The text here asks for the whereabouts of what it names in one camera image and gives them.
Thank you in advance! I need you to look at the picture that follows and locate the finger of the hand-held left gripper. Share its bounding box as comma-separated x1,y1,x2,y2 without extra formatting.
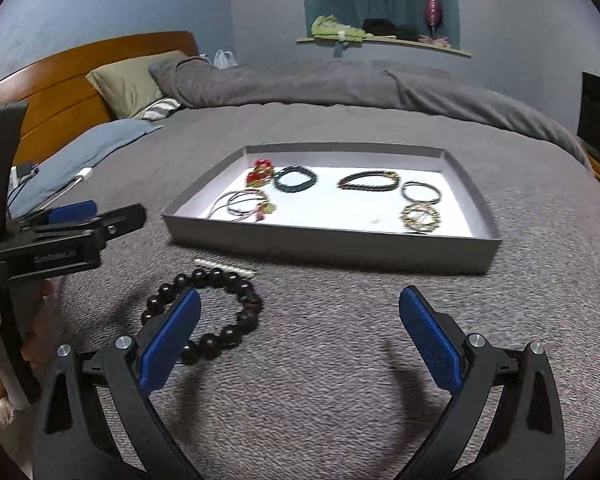
94,204,147,247
10,200,99,233

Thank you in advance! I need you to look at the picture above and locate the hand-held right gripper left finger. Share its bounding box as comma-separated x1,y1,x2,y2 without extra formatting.
32,287,203,480

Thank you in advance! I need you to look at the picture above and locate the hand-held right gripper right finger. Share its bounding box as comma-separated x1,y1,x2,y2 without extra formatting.
397,285,566,480

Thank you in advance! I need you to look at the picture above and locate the large dark wooden bead bracelet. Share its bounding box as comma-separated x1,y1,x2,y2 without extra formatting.
141,268,264,365

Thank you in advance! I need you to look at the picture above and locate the silver wire bangle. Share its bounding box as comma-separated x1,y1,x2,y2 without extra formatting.
225,189,271,218

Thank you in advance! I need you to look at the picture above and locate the pink woven cord bracelet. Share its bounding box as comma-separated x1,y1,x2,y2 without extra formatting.
207,187,273,221

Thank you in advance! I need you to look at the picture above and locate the gold bracelet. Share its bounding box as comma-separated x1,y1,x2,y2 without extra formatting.
400,202,442,234

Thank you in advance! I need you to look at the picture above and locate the grey cardboard box tray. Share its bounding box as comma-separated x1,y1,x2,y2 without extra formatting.
161,144,502,276

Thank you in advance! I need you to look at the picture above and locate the black hair tie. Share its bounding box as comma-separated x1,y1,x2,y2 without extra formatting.
337,171,400,193

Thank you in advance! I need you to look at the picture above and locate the dark red bead bracelet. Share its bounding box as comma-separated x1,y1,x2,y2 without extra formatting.
336,171,400,193

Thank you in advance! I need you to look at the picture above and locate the blue bead bracelet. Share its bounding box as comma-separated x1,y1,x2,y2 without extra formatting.
271,165,320,194

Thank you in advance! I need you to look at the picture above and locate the person's left hand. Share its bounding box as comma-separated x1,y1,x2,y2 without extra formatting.
0,282,56,402

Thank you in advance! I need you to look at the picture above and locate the blue pillow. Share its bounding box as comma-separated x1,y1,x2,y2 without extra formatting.
7,119,163,221

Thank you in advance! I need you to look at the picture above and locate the pearl hair pin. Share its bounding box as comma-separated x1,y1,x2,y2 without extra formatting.
192,257,258,277

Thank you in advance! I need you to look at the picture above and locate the grey knitted bedspread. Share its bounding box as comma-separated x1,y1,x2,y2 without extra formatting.
0,102,600,480

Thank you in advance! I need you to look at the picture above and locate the striped pillow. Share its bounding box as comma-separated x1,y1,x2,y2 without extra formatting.
132,97,182,122

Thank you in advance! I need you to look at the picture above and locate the wooden headboard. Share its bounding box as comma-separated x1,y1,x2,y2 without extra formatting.
0,31,200,171

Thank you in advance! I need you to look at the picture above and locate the olive green pillow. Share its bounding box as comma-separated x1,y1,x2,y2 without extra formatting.
85,50,188,120

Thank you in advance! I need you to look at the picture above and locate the red bead gold ornament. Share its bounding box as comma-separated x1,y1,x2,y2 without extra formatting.
245,158,276,190

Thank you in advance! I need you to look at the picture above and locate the white plastic bag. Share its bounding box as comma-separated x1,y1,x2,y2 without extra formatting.
200,50,239,70

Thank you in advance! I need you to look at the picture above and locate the grey rolled duvet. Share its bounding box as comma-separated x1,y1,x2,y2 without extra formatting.
149,56,593,171

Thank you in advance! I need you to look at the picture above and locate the green cloth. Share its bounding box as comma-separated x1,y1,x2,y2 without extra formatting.
311,15,373,41

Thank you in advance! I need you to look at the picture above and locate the wooden window shelf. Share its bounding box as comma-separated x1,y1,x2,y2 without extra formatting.
296,34,472,58

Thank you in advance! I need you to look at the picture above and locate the black cloth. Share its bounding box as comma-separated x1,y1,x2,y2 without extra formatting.
362,18,426,41

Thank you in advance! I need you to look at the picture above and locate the white charger cable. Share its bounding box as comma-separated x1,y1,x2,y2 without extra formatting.
45,167,95,211

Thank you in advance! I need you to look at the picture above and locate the thin silver ring bangle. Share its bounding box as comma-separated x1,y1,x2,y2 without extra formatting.
401,181,442,206

